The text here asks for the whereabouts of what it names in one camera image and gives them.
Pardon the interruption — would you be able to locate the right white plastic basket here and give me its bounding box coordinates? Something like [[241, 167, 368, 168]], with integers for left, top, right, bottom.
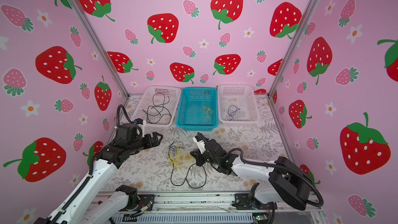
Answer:
[[217, 85, 260, 127]]

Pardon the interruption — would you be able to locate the blue cable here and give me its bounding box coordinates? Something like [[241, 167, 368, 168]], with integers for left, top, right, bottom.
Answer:
[[227, 105, 240, 121]]

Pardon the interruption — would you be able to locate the long black cable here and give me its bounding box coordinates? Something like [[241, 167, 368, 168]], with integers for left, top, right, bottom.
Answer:
[[170, 141, 207, 189]]

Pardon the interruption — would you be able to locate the left white plastic basket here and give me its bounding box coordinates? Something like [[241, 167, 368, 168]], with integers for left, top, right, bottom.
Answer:
[[132, 86, 181, 129]]

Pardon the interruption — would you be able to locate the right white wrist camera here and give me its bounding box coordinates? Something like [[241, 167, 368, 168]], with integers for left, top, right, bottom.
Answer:
[[197, 137, 207, 154]]

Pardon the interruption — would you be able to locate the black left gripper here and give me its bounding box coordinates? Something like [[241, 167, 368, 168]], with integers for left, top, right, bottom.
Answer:
[[129, 132, 163, 156]]

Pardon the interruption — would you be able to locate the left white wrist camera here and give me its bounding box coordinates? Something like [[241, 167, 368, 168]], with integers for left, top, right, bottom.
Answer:
[[133, 118, 147, 138]]

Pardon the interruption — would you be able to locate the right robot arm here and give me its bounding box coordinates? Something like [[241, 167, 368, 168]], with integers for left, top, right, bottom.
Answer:
[[190, 133, 324, 211]]

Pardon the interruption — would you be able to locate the teal plastic basket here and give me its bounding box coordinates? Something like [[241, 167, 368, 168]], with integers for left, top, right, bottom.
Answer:
[[176, 87, 219, 131]]

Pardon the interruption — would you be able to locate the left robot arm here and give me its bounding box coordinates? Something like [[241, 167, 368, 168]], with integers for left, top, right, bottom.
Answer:
[[35, 121, 163, 224]]

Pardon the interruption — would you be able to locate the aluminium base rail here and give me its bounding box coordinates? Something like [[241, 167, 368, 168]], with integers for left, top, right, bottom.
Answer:
[[74, 191, 324, 224]]

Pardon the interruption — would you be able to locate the yellow cable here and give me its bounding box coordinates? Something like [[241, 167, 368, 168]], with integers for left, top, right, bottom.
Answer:
[[201, 104, 214, 119]]

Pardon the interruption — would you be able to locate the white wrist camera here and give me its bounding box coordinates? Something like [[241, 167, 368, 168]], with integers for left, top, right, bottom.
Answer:
[[133, 118, 147, 138], [197, 137, 207, 154]]

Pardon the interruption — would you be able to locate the white plastic basket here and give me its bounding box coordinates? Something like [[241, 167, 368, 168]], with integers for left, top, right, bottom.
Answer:
[[217, 85, 260, 127], [132, 86, 181, 129]]

